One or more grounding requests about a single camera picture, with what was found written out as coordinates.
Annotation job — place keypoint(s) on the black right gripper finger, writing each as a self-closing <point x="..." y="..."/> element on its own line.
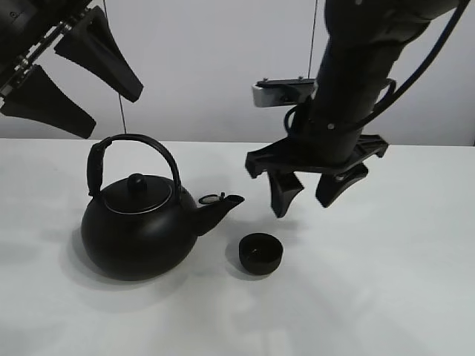
<point x="284" y="188"/>
<point x="330" y="187"/>

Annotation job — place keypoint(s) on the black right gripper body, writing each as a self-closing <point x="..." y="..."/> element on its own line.
<point x="287" y="156"/>

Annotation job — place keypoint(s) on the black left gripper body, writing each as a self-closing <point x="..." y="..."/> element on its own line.
<point x="28" y="28"/>

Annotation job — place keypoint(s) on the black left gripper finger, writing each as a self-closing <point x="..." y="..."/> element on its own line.
<point x="100" y="52"/>
<point x="38" y="99"/>

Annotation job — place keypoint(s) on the small black teacup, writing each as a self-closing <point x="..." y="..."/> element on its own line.
<point x="260" y="253"/>

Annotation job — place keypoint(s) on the black round teapot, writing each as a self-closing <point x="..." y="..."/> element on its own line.
<point x="143" y="226"/>

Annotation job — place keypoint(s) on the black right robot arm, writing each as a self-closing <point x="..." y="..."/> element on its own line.
<point x="326" y="115"/>

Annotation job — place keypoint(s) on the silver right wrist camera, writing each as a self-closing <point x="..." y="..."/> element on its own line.
<point x="281" y="92"/>

